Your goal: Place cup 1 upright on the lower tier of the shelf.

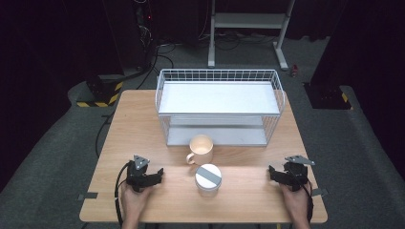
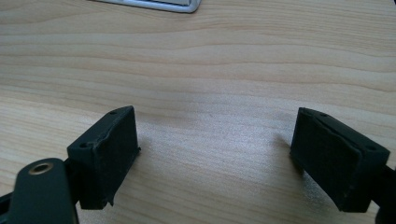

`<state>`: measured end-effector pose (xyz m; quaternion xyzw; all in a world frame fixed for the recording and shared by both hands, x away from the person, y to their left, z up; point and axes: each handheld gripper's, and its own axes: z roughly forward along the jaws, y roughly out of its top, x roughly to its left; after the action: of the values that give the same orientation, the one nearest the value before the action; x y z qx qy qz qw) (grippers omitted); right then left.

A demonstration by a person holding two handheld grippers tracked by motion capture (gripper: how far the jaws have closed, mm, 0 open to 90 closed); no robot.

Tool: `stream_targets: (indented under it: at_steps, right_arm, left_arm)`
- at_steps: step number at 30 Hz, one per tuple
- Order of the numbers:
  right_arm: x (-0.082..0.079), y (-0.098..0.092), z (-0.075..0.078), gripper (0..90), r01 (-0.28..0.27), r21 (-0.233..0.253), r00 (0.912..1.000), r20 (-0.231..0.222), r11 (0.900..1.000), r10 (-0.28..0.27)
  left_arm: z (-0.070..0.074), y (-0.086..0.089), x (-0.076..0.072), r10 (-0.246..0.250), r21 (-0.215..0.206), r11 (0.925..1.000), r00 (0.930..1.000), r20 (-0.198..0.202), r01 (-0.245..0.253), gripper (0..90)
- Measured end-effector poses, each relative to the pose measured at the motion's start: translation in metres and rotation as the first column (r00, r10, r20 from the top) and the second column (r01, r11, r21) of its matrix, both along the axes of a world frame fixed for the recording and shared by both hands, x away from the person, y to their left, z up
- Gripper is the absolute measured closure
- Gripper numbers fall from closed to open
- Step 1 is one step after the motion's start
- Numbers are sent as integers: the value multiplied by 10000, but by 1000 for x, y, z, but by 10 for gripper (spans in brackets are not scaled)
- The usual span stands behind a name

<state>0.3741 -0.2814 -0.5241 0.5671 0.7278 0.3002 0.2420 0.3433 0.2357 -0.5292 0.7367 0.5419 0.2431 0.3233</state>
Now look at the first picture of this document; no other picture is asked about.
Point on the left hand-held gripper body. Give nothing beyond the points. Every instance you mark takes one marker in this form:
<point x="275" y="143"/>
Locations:
<point x="137" y="178"/>

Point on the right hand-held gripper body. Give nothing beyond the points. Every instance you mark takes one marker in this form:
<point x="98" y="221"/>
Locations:
<point x="295" y="176"/>

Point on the person's left hand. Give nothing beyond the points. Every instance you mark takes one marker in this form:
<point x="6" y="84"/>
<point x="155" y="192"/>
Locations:
<point x="133" y="198"/>

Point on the person's right hand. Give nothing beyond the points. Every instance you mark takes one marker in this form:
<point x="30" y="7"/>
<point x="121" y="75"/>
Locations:
<point x="296" y="200"/>

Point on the grey tape strip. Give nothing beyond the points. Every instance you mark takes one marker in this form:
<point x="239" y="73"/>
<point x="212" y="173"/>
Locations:
<point x="87" y="196"/>
<point x="319" y="192"/>

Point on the cream mug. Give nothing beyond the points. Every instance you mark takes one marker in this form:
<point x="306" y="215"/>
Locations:
<point x="203" y="152"/>

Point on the white jar with grey-striped lid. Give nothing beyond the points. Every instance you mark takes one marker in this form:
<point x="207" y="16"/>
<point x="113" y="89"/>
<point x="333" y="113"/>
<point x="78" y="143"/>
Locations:
<point x="208" y="176"/>

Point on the black base with yellow stripes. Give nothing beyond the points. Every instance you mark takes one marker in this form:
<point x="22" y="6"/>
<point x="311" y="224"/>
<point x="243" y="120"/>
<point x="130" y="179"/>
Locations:
<point x="328" y="97"/>
<point x="102" y="92"/>

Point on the small red object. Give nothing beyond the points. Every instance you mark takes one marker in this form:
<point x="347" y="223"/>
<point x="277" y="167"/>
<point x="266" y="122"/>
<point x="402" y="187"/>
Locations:
<point x="294" y="70"/>

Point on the dark equipment tower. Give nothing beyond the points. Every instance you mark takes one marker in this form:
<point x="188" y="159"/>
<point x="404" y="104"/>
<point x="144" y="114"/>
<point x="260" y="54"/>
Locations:
<point x="143" y="31"/>

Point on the grey metal stand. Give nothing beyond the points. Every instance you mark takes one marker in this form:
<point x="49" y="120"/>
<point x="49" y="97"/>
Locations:
<point x="248" y="20"/>

